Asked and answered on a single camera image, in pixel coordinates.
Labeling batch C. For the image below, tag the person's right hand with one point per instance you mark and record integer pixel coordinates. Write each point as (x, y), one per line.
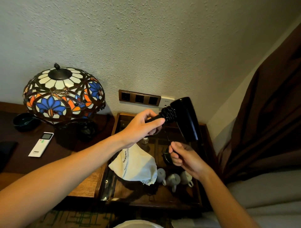
(190, 159)

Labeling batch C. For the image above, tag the person's left hand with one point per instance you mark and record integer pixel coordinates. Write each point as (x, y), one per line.
(138, 129)

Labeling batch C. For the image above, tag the black hair dryer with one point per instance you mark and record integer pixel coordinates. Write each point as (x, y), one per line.
(185, 115)

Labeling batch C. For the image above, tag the person's left forearm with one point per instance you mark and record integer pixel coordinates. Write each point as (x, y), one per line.
(58, 183)

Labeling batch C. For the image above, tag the person's white shirt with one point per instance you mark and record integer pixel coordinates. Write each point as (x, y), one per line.
(138, 224)

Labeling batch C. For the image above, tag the clear water bottle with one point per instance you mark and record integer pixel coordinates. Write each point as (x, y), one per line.
(145, 141)

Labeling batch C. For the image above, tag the white ceramic cup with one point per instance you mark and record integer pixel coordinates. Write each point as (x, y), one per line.
(161, 175)
(185, 177)
(172, 180)

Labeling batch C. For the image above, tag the dark green electric kettle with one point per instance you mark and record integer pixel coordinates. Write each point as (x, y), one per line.
(167, 157)

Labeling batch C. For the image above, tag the wooden glass-top cabinet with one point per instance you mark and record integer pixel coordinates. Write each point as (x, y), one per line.
(131, 195)

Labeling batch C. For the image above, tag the wooden desk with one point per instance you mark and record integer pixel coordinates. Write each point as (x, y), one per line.
(89, 185)

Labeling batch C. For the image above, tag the dark brown desk mat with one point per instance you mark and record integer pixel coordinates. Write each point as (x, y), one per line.
(61, 157)

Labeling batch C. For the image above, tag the stained glass table lamp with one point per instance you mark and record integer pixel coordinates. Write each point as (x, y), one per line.
(61, 84)

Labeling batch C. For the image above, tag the brown curtain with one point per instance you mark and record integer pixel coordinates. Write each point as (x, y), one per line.
(270, 117)

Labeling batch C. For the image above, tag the white remote control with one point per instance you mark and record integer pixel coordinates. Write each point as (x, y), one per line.
(41, 144)

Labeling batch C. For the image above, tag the black ashtray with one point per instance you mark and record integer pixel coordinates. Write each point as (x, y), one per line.
(26, 122)

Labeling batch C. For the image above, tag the black phone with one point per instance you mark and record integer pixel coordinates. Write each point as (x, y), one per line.
(7, 155)

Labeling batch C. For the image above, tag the brown triple wall socket panel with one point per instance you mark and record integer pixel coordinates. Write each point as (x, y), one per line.
(139, 98)

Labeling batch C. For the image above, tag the white wall socket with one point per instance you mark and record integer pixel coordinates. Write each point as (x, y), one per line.
(165, 101)

